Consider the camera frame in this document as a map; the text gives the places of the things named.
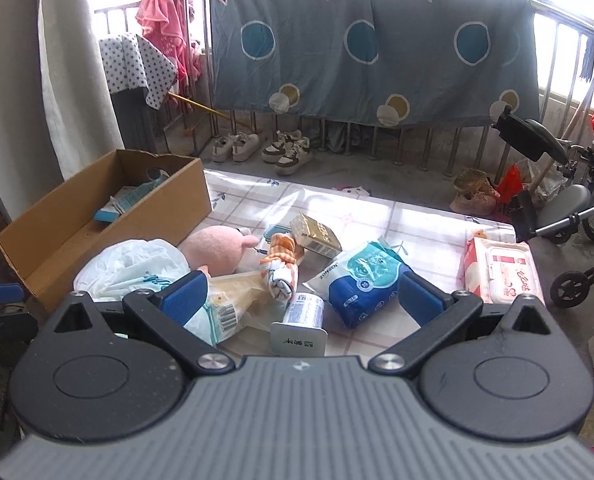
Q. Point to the yellow stick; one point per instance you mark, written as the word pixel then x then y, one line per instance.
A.
pixel 202 106

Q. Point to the light blue small packet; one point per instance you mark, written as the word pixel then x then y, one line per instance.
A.
pixel 272 231

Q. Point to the clear packet with barcode label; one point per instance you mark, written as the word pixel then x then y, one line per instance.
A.
pixel 242 295

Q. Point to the gold tissue pack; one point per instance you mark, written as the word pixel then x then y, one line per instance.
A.
pixel 317 235

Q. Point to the star print cloth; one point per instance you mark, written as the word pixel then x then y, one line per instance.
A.
pixel 127 65

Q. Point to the wheelchair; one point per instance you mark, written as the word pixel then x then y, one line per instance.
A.
pixel 542 140

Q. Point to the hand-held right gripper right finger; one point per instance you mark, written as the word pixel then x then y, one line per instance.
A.
pixel 419 297

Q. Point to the orange striped sock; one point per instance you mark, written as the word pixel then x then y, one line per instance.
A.
pixel 279 260

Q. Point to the white curtain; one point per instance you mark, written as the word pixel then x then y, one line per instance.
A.
pixel 72 85

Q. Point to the small red plastic bag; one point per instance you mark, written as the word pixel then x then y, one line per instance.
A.
pixel 509 182

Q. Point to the tan woven slipper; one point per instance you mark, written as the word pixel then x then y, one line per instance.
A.
pixel 469 180

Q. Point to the pink wet wipes pack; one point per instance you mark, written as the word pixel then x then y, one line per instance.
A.
pixel 502 270

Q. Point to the grey sheet with circles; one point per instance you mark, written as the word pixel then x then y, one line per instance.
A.
pixel 417 85

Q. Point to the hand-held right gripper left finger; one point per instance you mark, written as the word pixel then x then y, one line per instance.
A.
pixel 184 297

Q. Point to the pink hanging garment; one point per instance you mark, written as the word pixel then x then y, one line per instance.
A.
pixel 162 20

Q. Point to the grey pleated cloth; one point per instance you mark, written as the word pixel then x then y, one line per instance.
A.
pixel 132 125

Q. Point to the brown cardboard box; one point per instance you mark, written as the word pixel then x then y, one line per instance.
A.
pixel 52 240

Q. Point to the white plastic bag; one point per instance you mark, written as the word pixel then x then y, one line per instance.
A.
pixel 127 260

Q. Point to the pink plush toy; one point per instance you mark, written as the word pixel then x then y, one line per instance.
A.
pixel 212 247

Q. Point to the metal window railing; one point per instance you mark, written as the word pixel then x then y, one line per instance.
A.
pixel 427 150

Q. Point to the blue and white packet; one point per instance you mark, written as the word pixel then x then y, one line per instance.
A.
pixel 362 275

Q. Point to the pink slipper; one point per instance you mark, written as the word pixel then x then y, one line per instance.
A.
pixel 472 204

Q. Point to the white yogurt cup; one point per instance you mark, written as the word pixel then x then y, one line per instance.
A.
pixel 302 315

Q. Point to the teal towel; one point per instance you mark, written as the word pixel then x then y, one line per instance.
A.
pixel 132 197

